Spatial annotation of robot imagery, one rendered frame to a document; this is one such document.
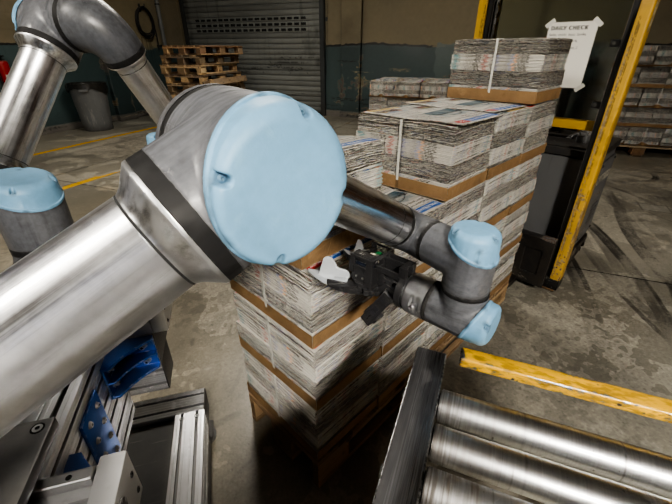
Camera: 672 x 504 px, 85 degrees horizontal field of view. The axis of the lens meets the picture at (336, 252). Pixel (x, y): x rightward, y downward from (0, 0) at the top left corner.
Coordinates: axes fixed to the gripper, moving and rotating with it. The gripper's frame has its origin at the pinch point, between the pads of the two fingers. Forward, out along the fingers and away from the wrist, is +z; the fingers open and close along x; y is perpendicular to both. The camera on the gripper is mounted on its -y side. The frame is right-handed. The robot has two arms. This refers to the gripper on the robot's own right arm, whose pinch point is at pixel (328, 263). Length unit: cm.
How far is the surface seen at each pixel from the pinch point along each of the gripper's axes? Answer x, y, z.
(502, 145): -91, 12, -2
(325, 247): -0.6, 3.2, 1.5
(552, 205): -181, -35, -9
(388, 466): 25.7, -5.0, -33.6
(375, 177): -19.0, 14.4, 2.5
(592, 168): -165, -8, -23
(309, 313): 3.1, -13.4, 3.2
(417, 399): 14.6, -4.8, -31.1
